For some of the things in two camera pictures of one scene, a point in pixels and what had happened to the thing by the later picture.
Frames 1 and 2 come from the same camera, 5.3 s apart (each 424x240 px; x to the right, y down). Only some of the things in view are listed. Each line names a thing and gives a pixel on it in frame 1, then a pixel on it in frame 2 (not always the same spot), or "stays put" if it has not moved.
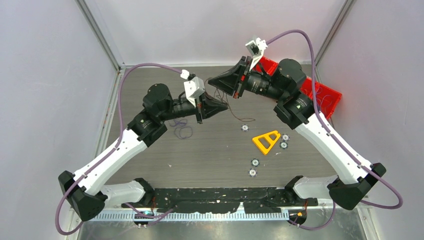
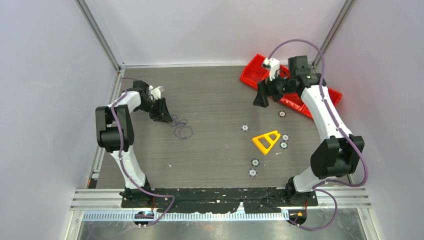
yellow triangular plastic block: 271,137 stays put
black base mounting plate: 258,200 stays put
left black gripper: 208,107 to 166,117
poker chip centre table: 244,127 stays put
